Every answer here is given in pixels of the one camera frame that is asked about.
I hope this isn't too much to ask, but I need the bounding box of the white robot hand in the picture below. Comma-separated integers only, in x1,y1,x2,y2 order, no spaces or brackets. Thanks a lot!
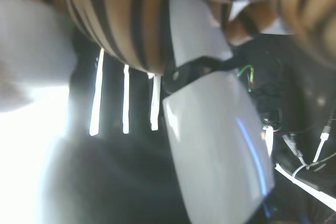
44,0,275,224

